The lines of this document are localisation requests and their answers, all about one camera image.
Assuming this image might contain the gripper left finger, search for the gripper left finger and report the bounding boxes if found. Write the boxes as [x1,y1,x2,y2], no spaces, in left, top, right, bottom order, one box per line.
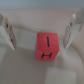
[0,13,17,52]

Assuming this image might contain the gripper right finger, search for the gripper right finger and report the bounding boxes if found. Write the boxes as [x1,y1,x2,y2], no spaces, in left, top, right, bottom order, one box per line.
[62,12,84,51]

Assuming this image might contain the pink block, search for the pink block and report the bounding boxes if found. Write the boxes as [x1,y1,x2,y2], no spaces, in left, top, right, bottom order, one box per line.
[35,31,61,62]

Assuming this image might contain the white plastic box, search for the white plastic box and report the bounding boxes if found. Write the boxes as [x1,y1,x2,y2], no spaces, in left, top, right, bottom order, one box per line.
[0,8,84,84]

